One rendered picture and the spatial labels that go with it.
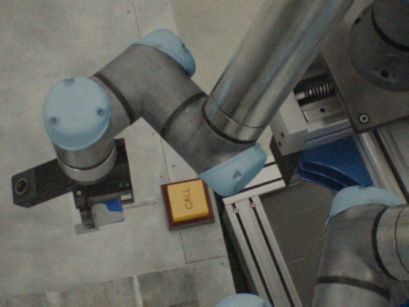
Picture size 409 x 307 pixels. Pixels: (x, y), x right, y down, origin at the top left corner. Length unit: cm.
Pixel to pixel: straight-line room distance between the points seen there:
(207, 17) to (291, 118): 128
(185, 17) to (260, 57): 168
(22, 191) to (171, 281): 29
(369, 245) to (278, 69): 20
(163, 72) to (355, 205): 27
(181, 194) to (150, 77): 45
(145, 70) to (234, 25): 156
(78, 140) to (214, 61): 154
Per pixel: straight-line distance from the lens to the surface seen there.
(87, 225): 115
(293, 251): 200
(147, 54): 95
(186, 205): 135
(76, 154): 95
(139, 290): 126
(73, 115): 90
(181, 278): 126
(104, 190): 109
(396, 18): 114
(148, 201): 125
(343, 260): 82
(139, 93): 94
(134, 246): 137
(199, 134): 90
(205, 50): 244
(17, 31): 156
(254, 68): 83
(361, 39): 123
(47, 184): 109
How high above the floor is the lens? 211
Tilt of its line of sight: 67 degrees down
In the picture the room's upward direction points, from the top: 5 degrees clockwise
